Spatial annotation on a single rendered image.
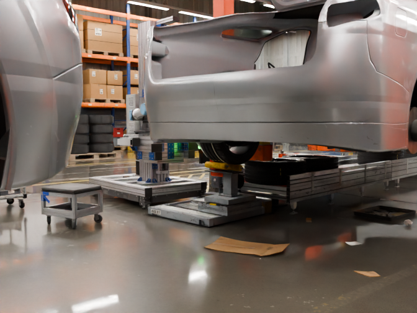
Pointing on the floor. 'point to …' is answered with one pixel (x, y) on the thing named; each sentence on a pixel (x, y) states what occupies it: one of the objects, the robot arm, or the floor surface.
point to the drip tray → (385, 212)
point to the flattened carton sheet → (246, 247)
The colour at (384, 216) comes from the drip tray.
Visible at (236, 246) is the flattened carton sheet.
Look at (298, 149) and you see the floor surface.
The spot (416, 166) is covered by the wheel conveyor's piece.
